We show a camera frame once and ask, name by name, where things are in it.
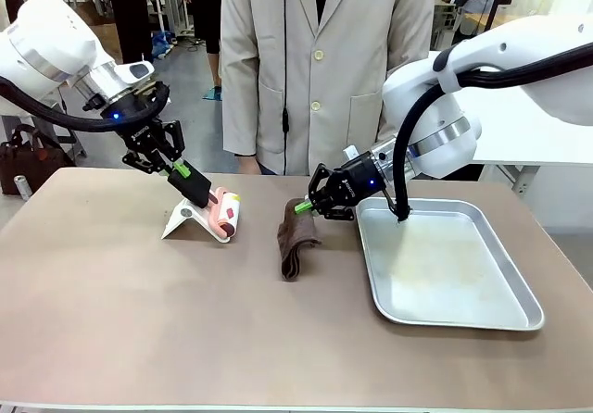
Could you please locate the bystander with teal shoes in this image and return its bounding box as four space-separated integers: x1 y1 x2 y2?
178 0 224 103

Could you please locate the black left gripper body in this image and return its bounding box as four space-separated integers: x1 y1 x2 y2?
104 100 163 153

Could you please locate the black cable on jacket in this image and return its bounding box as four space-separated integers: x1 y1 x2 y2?
277 0 293 176

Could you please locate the person's right hand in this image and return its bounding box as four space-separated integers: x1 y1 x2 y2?
235 153 259 175

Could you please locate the blue bag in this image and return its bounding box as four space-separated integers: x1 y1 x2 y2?
151 31 176 61

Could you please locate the black right arm hose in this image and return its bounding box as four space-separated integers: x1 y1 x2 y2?
386 58 593 223

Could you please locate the pink lint roller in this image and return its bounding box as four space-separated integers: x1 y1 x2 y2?
206 188 243 243

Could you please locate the bystander in black trousers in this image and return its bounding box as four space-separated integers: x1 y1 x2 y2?
104 0 154 66

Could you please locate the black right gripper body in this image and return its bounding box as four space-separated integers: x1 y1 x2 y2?
340 151 388 208

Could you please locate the black arm hose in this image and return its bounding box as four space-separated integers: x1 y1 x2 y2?
0 74 170 134
386 58 593 223

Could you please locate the black left arm hose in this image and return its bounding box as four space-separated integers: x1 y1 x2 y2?
0 74 170 134

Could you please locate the large white table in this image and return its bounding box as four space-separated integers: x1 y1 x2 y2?
472 83 593 196

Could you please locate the person's right forearm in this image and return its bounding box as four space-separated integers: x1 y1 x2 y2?
221 74 260 158

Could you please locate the person in beige jacket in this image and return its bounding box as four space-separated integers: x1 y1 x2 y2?
220 0 436 177

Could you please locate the silver metal tray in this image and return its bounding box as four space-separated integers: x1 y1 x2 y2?
355 195 546 332

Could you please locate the grey desk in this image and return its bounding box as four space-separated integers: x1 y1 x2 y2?
433 0 458 48

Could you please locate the white folded roller stand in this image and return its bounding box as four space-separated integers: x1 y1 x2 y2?
160 199 233 246

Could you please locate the brown towel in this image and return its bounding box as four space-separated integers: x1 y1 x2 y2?
276 196 322 282

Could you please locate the cardboard box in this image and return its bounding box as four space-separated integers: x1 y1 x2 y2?
87 12 122 60

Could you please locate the dark brown bag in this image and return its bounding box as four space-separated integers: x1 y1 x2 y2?
0 124 64 196

